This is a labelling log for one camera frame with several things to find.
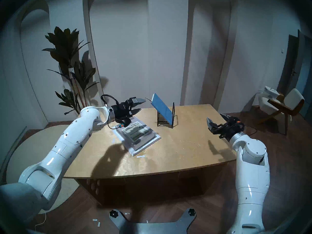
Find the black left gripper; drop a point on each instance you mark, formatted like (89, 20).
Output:
(120, 110)

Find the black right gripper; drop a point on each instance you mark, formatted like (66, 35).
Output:
(226, 131)

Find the blue notebook with bookmark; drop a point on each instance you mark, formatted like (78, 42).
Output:
(162, 109)

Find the thick white printed book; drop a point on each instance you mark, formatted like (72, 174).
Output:
(136, 133)

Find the large thin white book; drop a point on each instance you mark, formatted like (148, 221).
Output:
(146, 145)

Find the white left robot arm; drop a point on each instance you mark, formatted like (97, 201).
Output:
(63, 148)

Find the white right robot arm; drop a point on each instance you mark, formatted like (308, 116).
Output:
(251, 167)

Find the white plastic box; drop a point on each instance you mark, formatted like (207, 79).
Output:
(270, 92)

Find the white plant tag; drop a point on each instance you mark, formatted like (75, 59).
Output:
(71, 73)

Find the white wooden armchair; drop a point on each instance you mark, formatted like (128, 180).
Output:
(291, 102)

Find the wooden table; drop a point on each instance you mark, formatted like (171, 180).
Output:
(146, 184)

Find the tall dark green plant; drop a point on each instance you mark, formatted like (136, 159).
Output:
(67, 48)

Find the dark grey door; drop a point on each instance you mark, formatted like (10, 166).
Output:
(296, 67)

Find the black star knob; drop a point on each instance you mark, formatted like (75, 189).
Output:
(192, 212)
(113, 213)

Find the round beige rug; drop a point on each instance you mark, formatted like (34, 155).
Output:
(65, 189)

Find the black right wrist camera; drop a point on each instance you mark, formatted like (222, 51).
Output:
(238, 123)

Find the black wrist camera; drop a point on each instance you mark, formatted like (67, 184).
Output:
(123, 122)
(238, 123)

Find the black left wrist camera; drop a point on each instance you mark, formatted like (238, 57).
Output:
(123, 122)

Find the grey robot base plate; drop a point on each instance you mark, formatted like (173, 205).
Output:
(151, 227)

